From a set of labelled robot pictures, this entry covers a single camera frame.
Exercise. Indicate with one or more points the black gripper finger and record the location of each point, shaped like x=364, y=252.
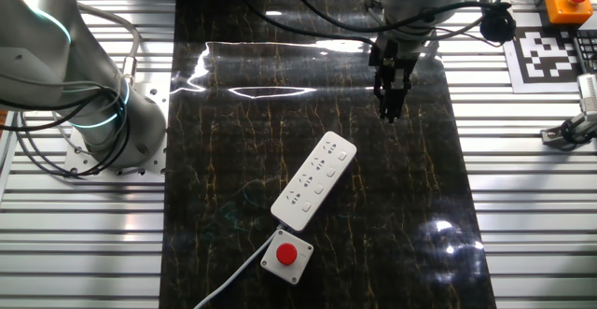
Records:
x=397, y=106
x=385, y=106

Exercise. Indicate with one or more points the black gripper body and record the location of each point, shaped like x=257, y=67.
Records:
x=394, y=59

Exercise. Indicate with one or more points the white power strip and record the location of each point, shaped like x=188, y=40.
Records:
x=312, y=183

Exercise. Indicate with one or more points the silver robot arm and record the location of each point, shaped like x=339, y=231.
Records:
x=46, y=43

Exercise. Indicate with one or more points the black white fiducial marker sheet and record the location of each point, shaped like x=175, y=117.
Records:
x=545, y=52

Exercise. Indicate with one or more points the black marble pattern mat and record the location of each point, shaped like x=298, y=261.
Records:
x=233, y=159

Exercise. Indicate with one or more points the orange emergency stop box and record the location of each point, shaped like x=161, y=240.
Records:
x=564, y=12

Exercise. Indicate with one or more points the grey box with red button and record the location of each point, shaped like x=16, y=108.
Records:
x=286, y=253

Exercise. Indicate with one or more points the black keyboard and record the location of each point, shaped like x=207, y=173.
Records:
x=588, y=50

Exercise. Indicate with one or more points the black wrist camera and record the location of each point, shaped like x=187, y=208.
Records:
x=497, y=24

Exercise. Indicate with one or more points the silver camera mount bracket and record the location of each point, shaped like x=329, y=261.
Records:
x=566, y=131

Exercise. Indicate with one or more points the ribbed silver camera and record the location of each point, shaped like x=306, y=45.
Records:
x=588, y=94

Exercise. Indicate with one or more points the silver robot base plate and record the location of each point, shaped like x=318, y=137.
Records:
x=156, y=99

